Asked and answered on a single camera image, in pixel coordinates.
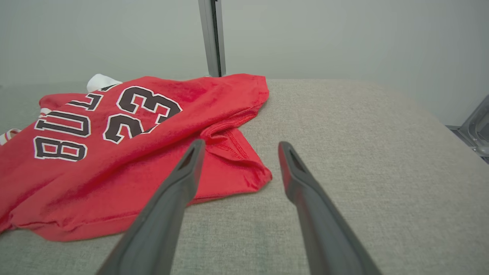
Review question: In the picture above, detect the grey fabric padded bench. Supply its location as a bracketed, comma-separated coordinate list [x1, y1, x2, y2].
[0, 79, 489, 275]

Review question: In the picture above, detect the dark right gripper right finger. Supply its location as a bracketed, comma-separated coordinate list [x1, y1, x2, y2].
[278, 141, 382, 275]

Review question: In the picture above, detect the grey metal frame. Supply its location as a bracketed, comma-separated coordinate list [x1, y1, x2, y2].
[446, 95, 489, 165]

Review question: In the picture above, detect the grey partition post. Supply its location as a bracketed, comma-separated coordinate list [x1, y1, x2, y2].
[198, 0, 227, 78]

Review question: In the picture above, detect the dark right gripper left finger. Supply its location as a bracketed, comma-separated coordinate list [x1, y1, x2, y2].
[96, 139, 206, 275]

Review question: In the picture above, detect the red and white Bulls jersey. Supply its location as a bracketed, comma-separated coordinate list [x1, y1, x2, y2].
[0, 73, 273, 242]

